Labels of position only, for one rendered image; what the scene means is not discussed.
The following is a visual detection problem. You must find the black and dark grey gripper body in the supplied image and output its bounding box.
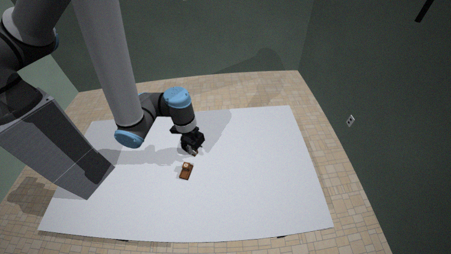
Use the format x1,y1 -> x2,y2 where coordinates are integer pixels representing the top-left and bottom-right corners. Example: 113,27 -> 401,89
180,126 -> 205,151

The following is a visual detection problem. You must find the brown wooden tray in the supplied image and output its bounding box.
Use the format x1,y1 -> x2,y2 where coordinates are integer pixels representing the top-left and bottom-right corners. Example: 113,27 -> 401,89
179,164 -> 193,180

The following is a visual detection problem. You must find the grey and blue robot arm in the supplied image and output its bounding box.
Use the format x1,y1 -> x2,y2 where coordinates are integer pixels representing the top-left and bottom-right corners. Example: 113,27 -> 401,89
0,0 -> 197,149

